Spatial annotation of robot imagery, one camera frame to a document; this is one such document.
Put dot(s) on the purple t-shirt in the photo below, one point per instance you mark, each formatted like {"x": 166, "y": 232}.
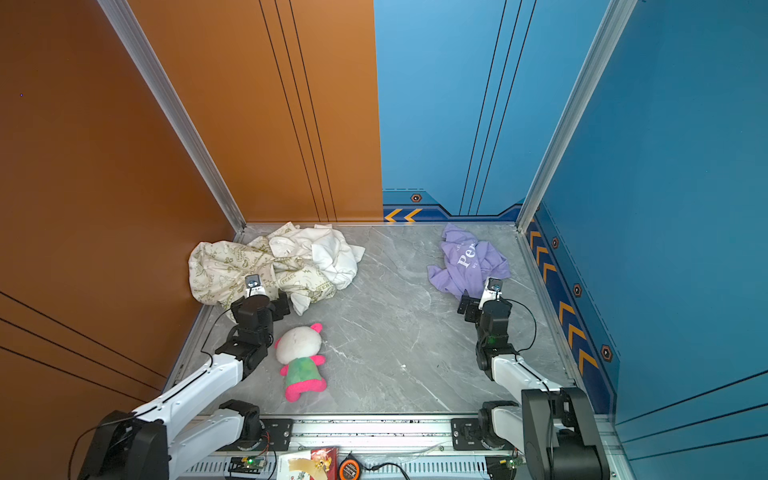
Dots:
{"x": 468, "y": 264}

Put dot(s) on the green circuit board left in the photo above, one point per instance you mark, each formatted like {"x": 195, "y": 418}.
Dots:
{"x": 248, "y": 466}

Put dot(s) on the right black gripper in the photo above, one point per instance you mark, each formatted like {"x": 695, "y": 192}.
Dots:
{"x": 473, "y": 307}

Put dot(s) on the cream patterned cloth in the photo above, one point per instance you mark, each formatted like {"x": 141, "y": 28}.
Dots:
{"x": 218, "y": 271}

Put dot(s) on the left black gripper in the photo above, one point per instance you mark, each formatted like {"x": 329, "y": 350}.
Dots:
{"x": 279, "y": 307}

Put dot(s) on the pink green plush toy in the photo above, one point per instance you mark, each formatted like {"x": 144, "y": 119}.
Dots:
{"x": 298, "y": 351}

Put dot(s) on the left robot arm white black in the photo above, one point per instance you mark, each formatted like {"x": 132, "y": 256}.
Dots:
{"x": 160, "y": 440}

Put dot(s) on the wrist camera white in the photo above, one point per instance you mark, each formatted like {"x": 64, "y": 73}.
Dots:
{"x": 492, "y": 291}
{"x": 254, "y": 286}

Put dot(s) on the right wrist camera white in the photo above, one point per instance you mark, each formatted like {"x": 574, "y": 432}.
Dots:
{"x": 492, "y": 291}

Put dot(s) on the red printed card packet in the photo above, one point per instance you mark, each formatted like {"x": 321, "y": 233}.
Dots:
{"x": 314, "y": 464}

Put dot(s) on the white plain cloth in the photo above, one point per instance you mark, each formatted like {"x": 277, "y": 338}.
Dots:
{"x": 325, "y": 247}

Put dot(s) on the orange black tape measure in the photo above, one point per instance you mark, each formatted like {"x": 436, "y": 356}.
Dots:
{"x": 349, "y": 469}

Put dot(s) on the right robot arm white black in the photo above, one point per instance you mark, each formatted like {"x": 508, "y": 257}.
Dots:
{"x": 551, "y": 425}

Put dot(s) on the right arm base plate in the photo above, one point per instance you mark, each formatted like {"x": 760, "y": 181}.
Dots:
{"x": 471, "y": 434}

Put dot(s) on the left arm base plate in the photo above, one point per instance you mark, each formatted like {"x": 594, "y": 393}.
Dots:
{"x": 276, "y": 434}

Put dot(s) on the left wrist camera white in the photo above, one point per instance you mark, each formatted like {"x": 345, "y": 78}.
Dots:
{"x": 254, "y": 286}

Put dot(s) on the green circuit board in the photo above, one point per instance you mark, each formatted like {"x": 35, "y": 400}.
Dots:
{"x": 248, "y": 466}
{"x": 512, "y": 462}

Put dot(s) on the green circuit board right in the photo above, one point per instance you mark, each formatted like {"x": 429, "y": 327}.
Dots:
{"x": 512, "y": 462}

